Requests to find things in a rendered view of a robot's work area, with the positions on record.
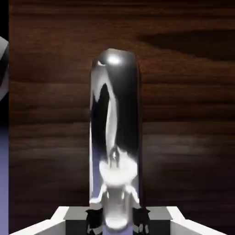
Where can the black white gripper left finger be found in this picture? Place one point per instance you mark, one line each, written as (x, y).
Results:
(77, 224)

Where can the black white gripper right finger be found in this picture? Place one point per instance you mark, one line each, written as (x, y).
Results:
(157, 224)

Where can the dark wood cabinet door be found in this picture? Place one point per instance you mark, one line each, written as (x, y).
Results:
(183, 128)

